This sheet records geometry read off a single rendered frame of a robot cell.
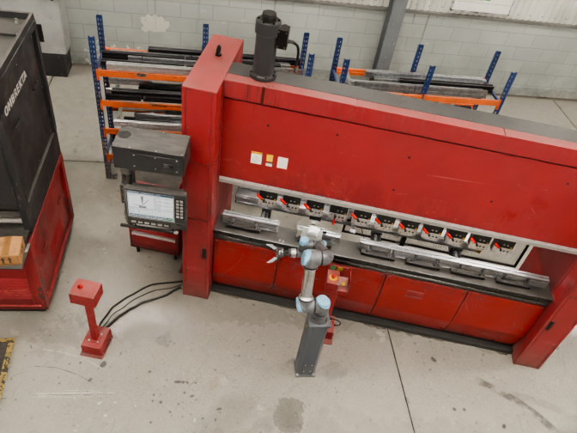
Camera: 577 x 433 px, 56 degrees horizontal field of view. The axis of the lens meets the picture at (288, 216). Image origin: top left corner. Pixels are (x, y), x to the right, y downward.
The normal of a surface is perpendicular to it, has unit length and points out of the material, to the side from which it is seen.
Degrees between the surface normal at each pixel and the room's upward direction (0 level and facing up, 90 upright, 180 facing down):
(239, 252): 90
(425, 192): 90
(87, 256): 0
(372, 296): 90
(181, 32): 90
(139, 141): 0
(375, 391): 0
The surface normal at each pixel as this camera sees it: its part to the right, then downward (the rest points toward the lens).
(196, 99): -0.15, 0.67
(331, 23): 0.09, 0.70
